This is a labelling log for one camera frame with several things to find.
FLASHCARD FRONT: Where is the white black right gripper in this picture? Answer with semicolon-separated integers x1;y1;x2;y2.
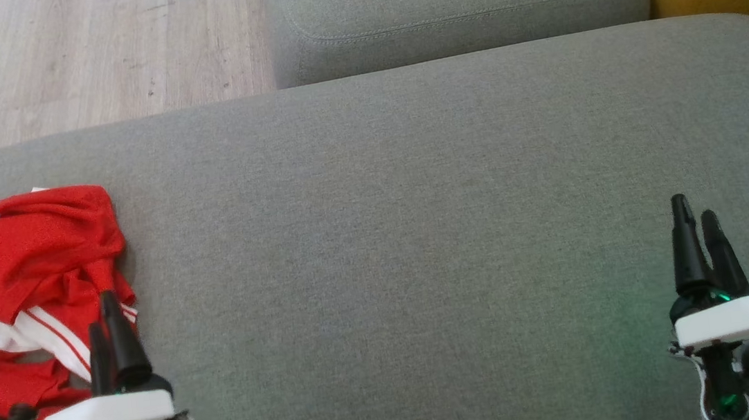
655;187;749;351

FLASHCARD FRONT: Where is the red garment with striped trim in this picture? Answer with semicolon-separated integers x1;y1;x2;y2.
0;179;151;420

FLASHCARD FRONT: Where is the large grey sofa seat cushion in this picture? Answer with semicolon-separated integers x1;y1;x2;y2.
0;9;749;420

